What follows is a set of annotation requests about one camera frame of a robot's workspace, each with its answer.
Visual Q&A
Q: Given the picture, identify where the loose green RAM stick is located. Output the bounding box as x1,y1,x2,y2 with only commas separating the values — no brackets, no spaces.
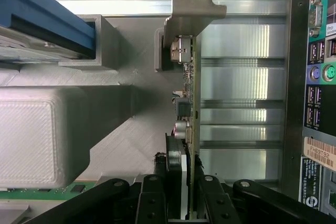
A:
0,181,98,201

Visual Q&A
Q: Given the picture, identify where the black grey PC case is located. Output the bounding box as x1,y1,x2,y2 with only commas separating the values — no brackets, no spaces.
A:
281,0,336,212

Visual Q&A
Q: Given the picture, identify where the grey printed parts rack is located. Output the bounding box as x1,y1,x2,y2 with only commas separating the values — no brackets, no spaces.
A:
0,14,196,224

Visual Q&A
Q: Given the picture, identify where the hard disk blue caddy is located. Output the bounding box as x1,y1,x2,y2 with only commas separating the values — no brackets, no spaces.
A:
0,0,97,63

